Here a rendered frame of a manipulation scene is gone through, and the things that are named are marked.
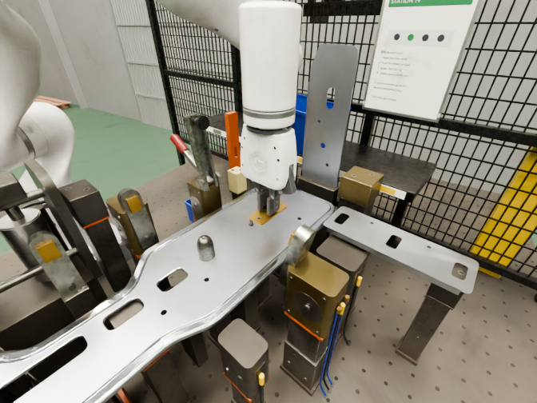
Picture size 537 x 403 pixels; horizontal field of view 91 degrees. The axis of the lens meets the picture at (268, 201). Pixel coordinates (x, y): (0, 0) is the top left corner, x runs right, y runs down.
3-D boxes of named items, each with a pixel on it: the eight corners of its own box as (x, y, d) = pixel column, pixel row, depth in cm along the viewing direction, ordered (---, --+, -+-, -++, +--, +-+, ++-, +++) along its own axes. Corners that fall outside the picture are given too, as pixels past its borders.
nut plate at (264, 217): (261, 225, 50) (261, 221, 49) (247, 217, 52) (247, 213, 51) (288, 206, 55) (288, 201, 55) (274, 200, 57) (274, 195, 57)
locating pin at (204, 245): (206, 269, 51) (201, 244, 47) (196, 261, 53) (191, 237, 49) (219, 260, 53) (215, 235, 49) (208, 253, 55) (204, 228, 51)
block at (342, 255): (344, 357, 65) (367, 281, 49) (304, 327, 71) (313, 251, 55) (356, 335, 69) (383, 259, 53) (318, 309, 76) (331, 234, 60)
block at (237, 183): (244, 273, 86) (236, 173, 66) (236, 267, 88) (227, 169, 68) (251, 266, 88) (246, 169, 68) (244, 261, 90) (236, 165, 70)
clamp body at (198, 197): (217, 288, 82) (200, 191, 62) (197, 272, 87) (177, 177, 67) (232, 275, 86) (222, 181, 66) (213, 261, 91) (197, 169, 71)
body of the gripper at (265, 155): (230, 117, 43) (235, 177, 50) (279, 131, 38) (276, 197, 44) (260, 108, 48) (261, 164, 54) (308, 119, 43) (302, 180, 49)
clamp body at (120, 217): (162, 325, 72) (118, 216, 51) (142, 302, 78) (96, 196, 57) (183, 309, 76) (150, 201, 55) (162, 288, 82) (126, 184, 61)
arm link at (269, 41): (252, 96, 47) (235, 109, 39) (250, 3, 39) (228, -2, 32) (300, 99, 45) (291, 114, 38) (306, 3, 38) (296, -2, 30)
